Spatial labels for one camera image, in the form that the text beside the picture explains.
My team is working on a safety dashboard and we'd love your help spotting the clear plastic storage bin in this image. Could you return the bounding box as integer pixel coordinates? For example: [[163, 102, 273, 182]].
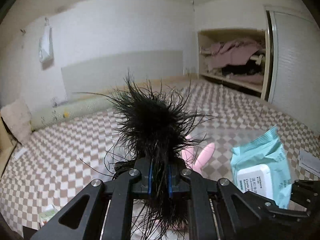
[[190, 119, 320, 205]]

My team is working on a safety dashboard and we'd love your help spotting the teal wet wipes pack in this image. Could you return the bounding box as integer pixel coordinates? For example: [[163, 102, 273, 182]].
[[231, 127, 292, 209]]

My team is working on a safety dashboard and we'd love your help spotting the black feather duster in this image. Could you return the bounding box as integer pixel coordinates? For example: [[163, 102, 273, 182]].
[[72, 71, 218, 240]]

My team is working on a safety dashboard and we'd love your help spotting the white paper sheet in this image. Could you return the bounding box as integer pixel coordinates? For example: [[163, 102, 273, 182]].
[[299, 150, 320, 177]]

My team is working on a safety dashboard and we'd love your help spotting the pink bunny toy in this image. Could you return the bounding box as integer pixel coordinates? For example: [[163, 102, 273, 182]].
[[181, 142, 215, 175]]

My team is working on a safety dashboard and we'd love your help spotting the checkered brown white bedspread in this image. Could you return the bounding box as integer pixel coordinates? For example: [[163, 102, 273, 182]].
[[1, 81, 319, 233]]

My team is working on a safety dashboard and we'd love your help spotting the green label plastic box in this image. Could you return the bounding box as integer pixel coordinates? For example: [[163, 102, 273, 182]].
[[38, 204, 59, 227]]

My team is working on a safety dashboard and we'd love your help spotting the white slatted closet door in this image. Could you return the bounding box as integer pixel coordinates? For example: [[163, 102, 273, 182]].
[[270, 11, 319, 132]]

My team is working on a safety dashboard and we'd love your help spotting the long green bolster pillow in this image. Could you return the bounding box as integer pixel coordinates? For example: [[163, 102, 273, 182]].
[[30, 96, 112, 131]]

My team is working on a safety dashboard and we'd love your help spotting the grey headboard panel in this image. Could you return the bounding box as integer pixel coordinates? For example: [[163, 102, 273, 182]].
[[61, 50, 183, 101]]

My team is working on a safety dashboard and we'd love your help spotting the pile of pink clothes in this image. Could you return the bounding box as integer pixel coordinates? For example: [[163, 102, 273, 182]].
[[200, 38, 265, 76]]

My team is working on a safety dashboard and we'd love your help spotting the wooden closet shelf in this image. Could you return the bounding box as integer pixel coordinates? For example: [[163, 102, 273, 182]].
[[197, 28, 273, 100]]

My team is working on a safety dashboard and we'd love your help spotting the white fluffy pillow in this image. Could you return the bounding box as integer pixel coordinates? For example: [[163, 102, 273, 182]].
[[1, 99, 32, 145]]

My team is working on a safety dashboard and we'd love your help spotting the white bag on wall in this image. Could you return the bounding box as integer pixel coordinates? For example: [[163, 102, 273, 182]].
[[39, 18, 54, 63]]

